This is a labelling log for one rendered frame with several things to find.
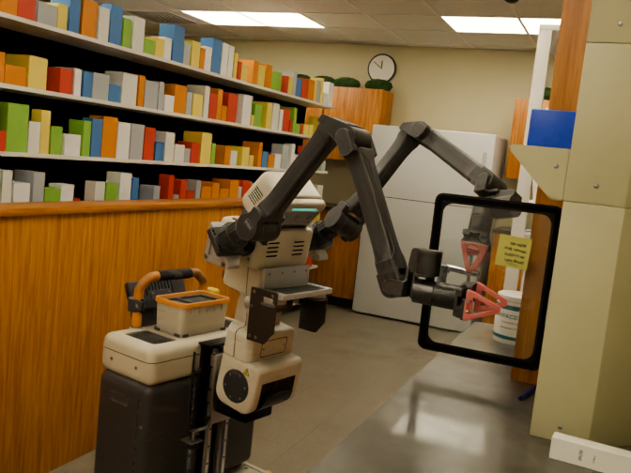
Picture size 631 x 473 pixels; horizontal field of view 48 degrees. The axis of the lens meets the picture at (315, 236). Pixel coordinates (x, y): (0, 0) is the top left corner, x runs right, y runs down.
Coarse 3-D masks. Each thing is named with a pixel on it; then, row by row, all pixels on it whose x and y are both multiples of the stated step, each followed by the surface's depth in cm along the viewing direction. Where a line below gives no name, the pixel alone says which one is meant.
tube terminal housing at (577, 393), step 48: (624, 48) 130; (624, 96) 131; (576, 144) 135; (624, 144) 131; (576, 192) 135; (624, 192) 132; (576, 240) 136; (624, 240) 133; (576, 288) 136; (624, 288) 135; (576, 336) 137; (624, 336) 137; (576, 384) 137; (624, 384) 138; (576, 432) 138; (624, 432) 140
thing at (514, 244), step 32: (448, 224) 176; (480, 224) 173; (512, 224) 170; (544, 224) 167; (448, 256) 176; (480, 256) 173; (512, 256) 170; (544, 256) 168; (512, 288) 171; (448, 320) 177; (480, 320) 174; (512, 320) 171; (512, 352) 172
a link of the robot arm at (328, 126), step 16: (320, 128) 179; (336, 128) 175; (352, 128) 172; (320, 144) 180; (336, 144) 181; (368, 144) 177; (304, 160) 183; (320, 160) 183; (288, 176) 186; (304, 176) 184; (272, 192) 189; (288, 192) 186; (256, 208) 189; (272, 208) 189; (240, 224) 193; (256, 224) 189; (272, 240) 198
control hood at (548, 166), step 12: (516, 156) 139; (528, 156) 138; (540, 156) 138; (552, 156) 137; (564, 156) 136; (528, 168) 139; (540, 168) 138; (552, 168) 137; (564, 168) 136; (540, 180) 138; (552, 180) 137; (564, 180) 136; (552, 192) 137
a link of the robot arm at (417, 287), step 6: (414, 276) 162; (420, 276) 161; (426, 276) 161; (414, 282) 162; (420, 282) 161; (426, 282) 161; (432, 282) 161; (414, 288) 161; (420, 288) 161; (426, 288) 160; (432, 288) 160; (414, 294) 161; (420, 294) 161; (426, 294) 160; (414, 300) 162; (420, 300) 161; (426, 300) 160; (432, 300) 161
